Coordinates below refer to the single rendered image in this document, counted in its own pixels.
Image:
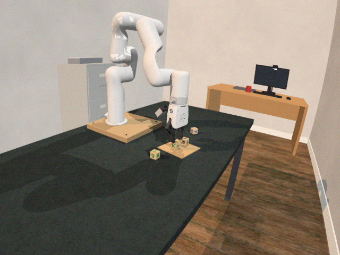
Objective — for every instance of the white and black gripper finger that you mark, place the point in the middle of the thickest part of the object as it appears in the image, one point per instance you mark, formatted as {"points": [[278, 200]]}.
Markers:
{"points": [[170, 131], [179, 133]]}

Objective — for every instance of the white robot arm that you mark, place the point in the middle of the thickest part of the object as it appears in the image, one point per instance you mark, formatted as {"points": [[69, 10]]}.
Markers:
{"points": [[120, 52]]}

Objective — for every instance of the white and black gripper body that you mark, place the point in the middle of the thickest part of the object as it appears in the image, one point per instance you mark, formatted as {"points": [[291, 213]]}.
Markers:
{"points": [[178, 114]]}

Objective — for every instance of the tan square mat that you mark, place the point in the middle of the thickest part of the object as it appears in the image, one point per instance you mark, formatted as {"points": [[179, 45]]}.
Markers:
{"points": [[181, 152]]}

